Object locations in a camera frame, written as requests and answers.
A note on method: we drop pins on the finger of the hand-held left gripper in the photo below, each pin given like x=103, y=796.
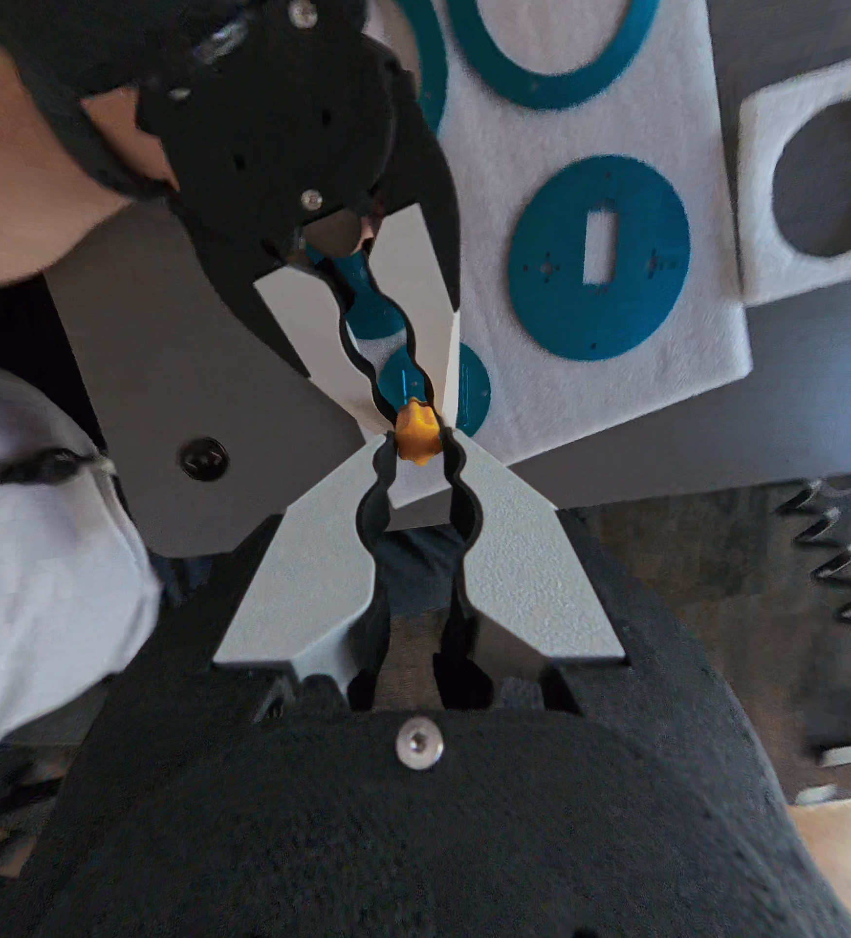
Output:
x=308, y=322
x=425, y=293

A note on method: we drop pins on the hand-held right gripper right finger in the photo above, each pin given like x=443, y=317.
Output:
x=535, y=586

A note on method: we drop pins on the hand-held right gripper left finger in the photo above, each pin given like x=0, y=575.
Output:
x=300, y=586

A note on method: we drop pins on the blue perforated mounting disc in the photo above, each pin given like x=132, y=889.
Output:
x=473, y=388

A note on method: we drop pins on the person's left forearm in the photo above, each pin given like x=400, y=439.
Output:
x=7, y=183

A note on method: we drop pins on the black round desk grommet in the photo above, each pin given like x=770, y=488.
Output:
x=203, y=459

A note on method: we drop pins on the person's left hand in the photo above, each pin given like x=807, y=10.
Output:
x=121, y=121

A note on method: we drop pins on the small blue metal disc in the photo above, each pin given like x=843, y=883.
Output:
x=366, y=308

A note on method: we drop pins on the dark pants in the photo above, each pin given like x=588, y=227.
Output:
x=418, y=571

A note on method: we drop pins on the blue disc with rectangular cutout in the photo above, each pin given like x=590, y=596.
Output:
x=542, y=322

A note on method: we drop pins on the white foam sheet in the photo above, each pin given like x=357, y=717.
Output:
x=484, y=183

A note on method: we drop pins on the black wristband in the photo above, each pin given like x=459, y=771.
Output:
x=102, y=176

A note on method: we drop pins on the white foam frame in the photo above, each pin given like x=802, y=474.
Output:
x=755, y=220

